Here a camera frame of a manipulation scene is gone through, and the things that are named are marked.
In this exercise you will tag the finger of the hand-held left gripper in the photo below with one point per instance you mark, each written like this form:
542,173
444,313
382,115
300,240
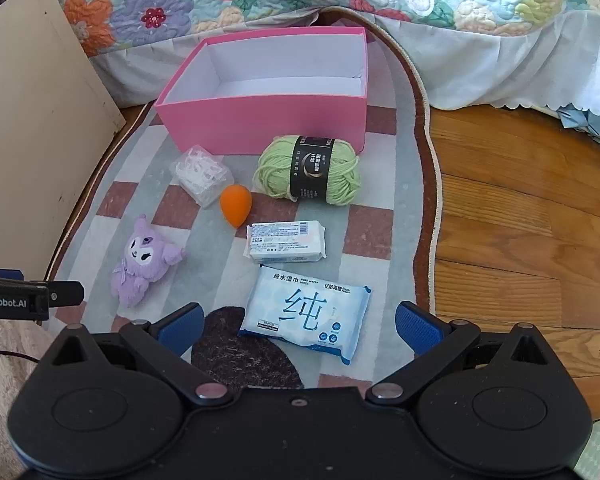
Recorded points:
67,294

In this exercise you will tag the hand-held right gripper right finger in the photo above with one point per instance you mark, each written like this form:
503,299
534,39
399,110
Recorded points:
417,329

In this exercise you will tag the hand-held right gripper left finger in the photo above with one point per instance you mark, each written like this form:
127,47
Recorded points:
182,329

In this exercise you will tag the purple plush toy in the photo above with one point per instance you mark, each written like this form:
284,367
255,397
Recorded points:
140,265

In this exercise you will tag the large blue wipes pack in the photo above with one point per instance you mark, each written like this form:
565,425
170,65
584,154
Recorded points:
305,310

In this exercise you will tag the orange makeup sponge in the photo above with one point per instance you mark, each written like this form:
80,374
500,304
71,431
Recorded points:
234,206

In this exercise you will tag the small white wipes pack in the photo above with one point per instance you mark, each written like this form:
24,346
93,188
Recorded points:
285,241

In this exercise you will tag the clear bag white bands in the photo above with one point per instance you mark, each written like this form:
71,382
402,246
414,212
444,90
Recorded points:
202,177

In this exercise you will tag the pink cardboard box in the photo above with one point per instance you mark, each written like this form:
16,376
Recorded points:
260,122

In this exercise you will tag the pink fluffy garment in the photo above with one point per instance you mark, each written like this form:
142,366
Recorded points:
5,400

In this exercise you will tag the checkered rug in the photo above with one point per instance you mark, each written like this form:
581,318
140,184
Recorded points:
380,200

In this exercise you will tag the green yarn ball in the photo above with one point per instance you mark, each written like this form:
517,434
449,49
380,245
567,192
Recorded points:
280,172

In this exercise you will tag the blue crumpled paper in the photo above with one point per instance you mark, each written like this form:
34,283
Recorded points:
592,122

